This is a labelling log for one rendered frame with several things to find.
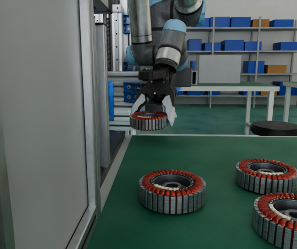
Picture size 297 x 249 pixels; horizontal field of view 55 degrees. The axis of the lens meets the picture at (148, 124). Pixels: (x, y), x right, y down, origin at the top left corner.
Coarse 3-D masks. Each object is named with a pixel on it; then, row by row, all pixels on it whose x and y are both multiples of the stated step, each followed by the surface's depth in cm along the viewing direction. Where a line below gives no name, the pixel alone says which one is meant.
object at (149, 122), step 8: (136, 112) 86; (144, 112) 87; (152, 112) 86; (160, 112) 85; (136, 120) 79; (144, 120) 78; (152, 120) 78; (160, 120) 79; (136, 128) 80; (144, 128) 78; (152, 128) 78; (160, 128) 79
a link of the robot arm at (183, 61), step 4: (156, 48) 101; (156, 52) 100; (184, 52) 97; (184, 56) 99; (180, 60) 99; (184, 60) 101; (180, 64) 101; (184, 64) 103; (180, 68) 104; (184, 68) 105
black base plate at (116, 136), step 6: (114, 132) 89; (120, 132) 89; (114, 138) 82; (120, 138) 82; (114, 144) 76; (120, 144) 81; (114, 150) 71; (114, 156) 71; (102, 168) 58; (108, 168) 62; (102, 174) 56; (102, 180) 56
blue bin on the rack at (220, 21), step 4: (212, 20) 634; (216, 20) 633; (220, 20) 633; (224, 20) 632; (228, 20) 632; (212, 24) 636; (216, 24) 635; (220, 24) 634; (224, 24) 634; (228, 24) 633
